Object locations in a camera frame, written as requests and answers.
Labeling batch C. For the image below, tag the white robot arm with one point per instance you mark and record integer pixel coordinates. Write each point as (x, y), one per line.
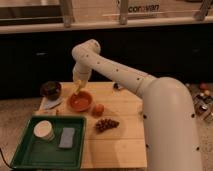
(171, 135)

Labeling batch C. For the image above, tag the red bowl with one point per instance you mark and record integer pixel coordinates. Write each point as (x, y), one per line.
(80, 102)

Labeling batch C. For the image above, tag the dark brown bowl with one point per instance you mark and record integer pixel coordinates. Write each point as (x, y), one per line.
(51, 90)

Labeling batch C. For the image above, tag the black and silver spoon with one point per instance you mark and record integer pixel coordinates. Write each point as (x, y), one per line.
(117, 87)

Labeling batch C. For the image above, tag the orange tomato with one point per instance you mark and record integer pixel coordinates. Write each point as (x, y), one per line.
(98, 109)

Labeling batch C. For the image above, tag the wooden table board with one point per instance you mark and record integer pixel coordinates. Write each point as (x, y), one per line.
(121, 147)

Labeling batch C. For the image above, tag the bunch of red grapes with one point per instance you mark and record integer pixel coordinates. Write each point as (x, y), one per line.
(105, 124)

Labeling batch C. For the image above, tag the grey knife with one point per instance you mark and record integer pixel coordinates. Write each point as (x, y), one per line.
(50, 104)

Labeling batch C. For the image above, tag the grey sponge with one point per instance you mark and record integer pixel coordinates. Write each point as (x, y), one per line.
(67, 137)

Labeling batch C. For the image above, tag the white paper cup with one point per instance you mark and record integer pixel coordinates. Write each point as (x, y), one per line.
(44, 130)

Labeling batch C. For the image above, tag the green plastic tray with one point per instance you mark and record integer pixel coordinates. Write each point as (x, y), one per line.
(35, 153)

